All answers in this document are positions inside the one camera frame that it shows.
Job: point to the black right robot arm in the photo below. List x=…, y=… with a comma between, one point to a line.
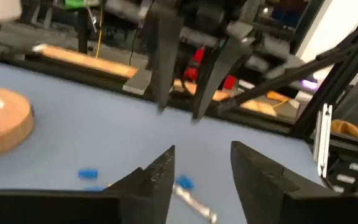
x=275, y=59

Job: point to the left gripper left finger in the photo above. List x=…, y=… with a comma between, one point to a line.
x=154, y=196

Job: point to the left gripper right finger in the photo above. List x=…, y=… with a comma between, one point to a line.
x=266, y=196

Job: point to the red object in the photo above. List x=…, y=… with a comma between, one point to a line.
x=194, y=62

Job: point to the green object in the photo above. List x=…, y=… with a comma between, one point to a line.
x=76, y=3

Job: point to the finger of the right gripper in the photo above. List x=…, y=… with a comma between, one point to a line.
x=216, y=77
x=166, y=62

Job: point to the blue-grey table mat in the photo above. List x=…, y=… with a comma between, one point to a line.
x=104, y=130

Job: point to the silver aluminium bracket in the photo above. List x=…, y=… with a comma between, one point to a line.
x=322, y=140

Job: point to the white-shade wooden-base table lamp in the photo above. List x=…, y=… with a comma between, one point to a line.
x=2, y=124

